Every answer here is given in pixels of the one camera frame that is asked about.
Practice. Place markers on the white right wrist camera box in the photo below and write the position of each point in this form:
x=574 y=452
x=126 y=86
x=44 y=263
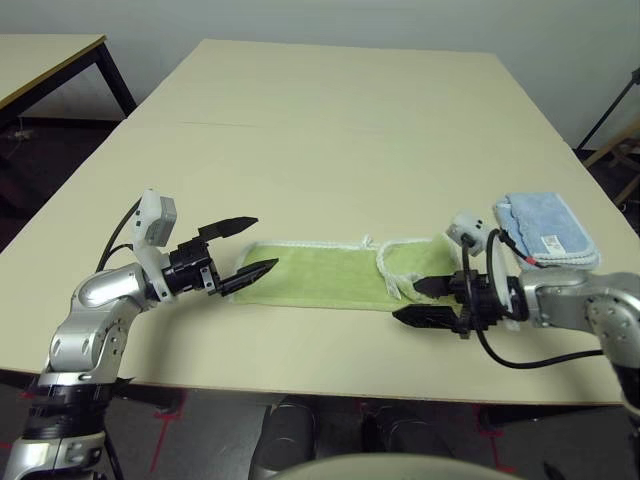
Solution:
x=467 y=227

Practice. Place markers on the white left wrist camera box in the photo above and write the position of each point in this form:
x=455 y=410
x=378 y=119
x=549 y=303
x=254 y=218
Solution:
x=157 y=215

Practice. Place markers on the black robot foot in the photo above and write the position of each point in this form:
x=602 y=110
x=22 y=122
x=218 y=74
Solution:
x=287 y=435
x=405 y=432

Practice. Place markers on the small white floor object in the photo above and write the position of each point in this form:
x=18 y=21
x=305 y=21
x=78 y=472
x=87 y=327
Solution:
x=21 y=135

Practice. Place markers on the folded blue towel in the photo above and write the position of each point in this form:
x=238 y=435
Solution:
x=545 y=220

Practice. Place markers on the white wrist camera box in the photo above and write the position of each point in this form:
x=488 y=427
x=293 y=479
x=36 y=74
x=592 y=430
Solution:
x=467 y=227
x=157 y=215

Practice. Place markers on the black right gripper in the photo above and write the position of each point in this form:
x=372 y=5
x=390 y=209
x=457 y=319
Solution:
x=480 y=300

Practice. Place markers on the green towel white trim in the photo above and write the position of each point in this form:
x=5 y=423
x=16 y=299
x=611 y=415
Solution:
x=320 y=275

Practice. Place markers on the black stand pole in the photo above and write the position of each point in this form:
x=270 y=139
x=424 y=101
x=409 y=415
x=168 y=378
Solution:
x=607 y=115

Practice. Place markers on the black right robot foot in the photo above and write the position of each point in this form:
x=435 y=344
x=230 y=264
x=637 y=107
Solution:
x=405 y=432

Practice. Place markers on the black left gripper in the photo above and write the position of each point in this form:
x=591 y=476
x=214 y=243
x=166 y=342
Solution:
x=192 y=267

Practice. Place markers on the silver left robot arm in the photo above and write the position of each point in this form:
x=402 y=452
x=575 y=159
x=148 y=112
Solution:
x=95 y=310

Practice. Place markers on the beige side table black legs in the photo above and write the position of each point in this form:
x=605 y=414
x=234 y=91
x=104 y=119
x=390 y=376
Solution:
x=40 y=60

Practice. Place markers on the grey robot torso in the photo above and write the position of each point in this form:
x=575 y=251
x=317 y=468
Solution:
x=395 y=469

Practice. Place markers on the black left robot foot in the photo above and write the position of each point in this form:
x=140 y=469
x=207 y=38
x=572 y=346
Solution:
x=287 y=435

